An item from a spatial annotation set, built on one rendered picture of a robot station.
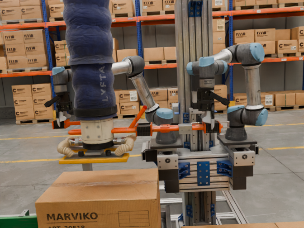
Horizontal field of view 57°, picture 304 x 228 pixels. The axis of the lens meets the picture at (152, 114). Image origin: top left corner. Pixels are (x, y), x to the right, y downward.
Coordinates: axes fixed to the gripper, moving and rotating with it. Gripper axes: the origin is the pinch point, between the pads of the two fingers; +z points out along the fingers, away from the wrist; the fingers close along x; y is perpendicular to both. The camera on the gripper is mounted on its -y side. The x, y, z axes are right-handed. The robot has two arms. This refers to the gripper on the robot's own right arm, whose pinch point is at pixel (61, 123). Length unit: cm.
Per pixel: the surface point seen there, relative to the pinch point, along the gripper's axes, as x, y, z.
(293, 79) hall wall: 824, 514, 43
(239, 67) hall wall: 819, 327, -11
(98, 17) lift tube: -35, 37, -57
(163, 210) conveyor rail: 7, 61, 65
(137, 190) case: -36, 50, 29
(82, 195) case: -40, 23, 30
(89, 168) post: 21.0, 8.9, 37.9
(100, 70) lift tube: -34, 36, -32
